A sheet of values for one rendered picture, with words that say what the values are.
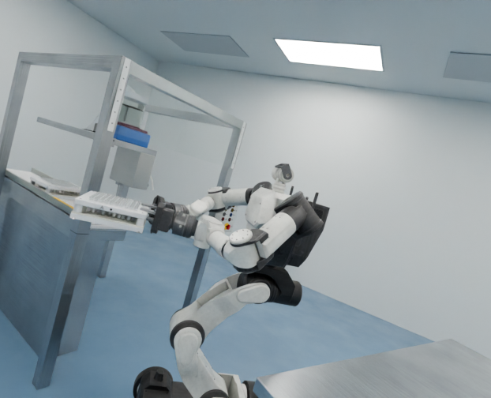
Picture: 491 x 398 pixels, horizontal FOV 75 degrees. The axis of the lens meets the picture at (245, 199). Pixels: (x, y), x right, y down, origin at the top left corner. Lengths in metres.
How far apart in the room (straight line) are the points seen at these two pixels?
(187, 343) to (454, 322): 3.80
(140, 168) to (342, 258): 3.40
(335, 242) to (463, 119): 2.18
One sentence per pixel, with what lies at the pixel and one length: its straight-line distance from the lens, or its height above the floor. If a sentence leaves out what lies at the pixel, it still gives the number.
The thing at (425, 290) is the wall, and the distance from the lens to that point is 4.67.
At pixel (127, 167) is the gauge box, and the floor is 1.14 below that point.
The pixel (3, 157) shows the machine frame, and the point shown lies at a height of 0.95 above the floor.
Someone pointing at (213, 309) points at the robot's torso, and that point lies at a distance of 1.44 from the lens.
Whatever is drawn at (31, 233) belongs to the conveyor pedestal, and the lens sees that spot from 2.37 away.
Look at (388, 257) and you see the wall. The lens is 4.61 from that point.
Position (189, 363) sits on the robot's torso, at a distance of 1.48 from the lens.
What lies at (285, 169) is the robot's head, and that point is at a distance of 1.34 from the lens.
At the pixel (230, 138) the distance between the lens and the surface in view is 2.24.
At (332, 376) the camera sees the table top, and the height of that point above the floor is 0.86.
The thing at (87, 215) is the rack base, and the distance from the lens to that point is 1.25.
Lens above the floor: 1.28
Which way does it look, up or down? 4 degrees down
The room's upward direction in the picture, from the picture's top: 16 degrees clockwise
